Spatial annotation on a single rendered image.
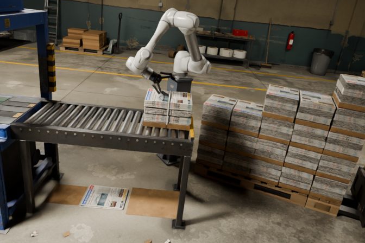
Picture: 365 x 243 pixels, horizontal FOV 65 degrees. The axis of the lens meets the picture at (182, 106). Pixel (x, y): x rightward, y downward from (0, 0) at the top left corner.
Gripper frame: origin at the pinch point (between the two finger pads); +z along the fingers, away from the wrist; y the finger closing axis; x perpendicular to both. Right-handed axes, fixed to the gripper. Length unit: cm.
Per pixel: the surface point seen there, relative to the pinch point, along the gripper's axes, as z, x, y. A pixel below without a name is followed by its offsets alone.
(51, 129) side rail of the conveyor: -61, 32, 66
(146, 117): -5.8, 12.8, 27.5
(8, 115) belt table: -96, 18, 83
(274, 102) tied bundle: 89, -26, -32
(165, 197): 54, -3, 96
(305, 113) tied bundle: 114, -17, -41
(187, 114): 19.5, 13.3, 7.8
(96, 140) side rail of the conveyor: -30, 32, 55
